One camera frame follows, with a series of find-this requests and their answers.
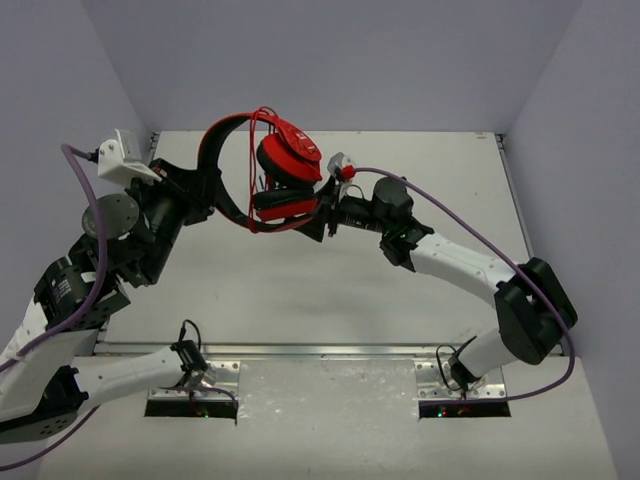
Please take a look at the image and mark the metal base plate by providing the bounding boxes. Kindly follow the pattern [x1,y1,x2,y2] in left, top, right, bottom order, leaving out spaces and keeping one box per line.
[414,357,507,402]
[147,358,242,402]

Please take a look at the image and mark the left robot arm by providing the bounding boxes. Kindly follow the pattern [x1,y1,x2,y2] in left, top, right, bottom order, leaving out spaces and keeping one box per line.
[1,160,218,444]

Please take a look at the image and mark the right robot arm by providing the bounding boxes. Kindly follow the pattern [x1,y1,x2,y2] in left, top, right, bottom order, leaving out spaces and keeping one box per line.
[298,175,578,393]

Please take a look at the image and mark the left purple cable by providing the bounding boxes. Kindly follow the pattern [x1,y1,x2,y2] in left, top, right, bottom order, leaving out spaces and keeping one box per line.
[0,143,238,470]

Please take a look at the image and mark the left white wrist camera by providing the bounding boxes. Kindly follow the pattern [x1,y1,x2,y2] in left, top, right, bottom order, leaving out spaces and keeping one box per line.
[97,129,161,188]

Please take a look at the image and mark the purple cable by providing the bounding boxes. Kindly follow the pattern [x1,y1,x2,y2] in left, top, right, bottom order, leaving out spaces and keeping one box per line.
[0,143,238,470]
[349,167,575,404]

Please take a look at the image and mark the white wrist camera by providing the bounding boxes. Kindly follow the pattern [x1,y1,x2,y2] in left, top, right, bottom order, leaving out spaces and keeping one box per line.
[97,129,161,188]
[327,152,356,198]

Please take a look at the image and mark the left black base cable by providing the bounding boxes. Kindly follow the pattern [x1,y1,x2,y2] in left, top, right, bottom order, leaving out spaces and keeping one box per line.
[169,319,209,381]

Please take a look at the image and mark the aluminium mounting rail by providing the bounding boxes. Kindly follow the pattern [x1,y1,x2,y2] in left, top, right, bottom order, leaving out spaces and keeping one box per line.
[94,342,476,358]

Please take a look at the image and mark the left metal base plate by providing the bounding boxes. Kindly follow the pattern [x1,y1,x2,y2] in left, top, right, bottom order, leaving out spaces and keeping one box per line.
[147,358,242,402]

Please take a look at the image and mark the red black headphones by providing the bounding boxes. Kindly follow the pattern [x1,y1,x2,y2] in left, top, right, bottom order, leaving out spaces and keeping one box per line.
[197,106,322,234]

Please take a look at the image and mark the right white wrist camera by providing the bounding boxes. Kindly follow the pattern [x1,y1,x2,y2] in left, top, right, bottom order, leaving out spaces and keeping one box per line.
[327,152,356,198]

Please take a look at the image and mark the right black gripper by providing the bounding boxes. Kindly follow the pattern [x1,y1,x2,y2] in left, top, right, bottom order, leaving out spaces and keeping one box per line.
[289,176,392,242]

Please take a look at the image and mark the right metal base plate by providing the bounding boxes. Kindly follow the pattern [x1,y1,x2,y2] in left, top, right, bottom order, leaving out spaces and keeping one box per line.
[414,357,507,402]

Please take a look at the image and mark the right black base cable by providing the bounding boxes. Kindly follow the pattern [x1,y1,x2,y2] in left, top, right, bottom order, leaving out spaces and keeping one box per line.
[435,344,469,396]

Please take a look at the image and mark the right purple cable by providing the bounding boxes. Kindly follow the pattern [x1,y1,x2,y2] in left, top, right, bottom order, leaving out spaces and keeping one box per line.
[349,167,575,404]

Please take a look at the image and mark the black base cable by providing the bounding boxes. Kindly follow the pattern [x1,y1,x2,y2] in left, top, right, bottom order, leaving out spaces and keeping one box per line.
[169,319,209,381]
[435,344,469,396]

